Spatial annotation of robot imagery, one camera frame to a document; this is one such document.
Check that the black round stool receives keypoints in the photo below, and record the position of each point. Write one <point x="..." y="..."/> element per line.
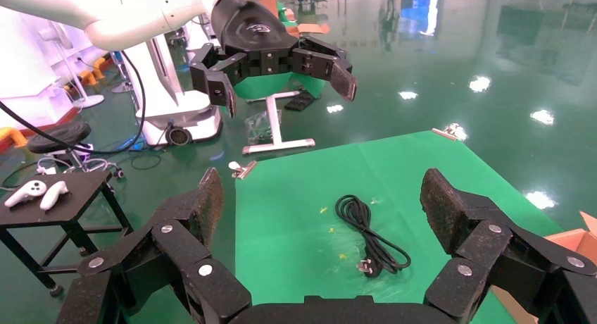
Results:
<point x="58" y="135"/>

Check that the white floor fan stand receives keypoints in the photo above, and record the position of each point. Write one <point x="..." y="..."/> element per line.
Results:
<point x="91" y="101"/>

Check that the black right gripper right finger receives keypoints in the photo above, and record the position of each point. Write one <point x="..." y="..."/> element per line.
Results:
<point x="494" y="261"/>

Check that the yellow floor barrier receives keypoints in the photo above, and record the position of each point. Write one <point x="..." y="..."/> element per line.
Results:
<point x="11" y="136"/>

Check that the metal binder clip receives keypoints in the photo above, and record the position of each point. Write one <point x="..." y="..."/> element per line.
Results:
<point x="447" y="131"/>
<point x="242" y="169"/>

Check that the white table leg stand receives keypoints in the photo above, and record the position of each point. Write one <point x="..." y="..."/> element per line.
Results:
<point x="280" y="147"/>

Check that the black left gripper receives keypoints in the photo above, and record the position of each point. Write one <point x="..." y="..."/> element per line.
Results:
<point x="252" y="30"/>

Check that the orange floor barrier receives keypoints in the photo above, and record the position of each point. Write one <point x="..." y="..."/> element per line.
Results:
<point x="91" y="72"/>

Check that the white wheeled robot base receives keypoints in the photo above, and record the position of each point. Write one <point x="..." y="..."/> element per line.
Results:
<point x="172" y="112"/>

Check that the flat brown cardboard sheet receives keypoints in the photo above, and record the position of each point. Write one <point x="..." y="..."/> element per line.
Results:
<point x="310" y="29"/>

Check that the clear plastic bag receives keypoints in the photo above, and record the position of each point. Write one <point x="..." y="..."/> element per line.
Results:
<point x="256" y="126"/>

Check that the brown cardboard box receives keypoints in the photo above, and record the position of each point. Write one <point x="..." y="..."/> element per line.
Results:
<point x="576" y="240"/>

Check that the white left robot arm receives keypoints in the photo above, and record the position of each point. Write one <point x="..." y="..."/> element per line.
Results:
<point x="121" y="14"/>

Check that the green cloth on neighbour table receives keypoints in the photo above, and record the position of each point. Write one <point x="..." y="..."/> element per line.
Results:
<point x="261" y="86"/>

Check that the black floor pad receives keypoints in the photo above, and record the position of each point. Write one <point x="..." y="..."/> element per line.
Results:
<point x="301" y="101"/>

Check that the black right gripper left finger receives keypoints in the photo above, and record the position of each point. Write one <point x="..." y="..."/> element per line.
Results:
<point x="140" y="266"/>

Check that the black small metal table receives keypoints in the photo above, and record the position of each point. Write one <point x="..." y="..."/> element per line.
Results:
<point x="79" y="196"/>

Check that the white VR controller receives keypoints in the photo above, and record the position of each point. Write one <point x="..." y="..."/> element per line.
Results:
<point x="52" y="195"/>
<point x="25" y="192"/>

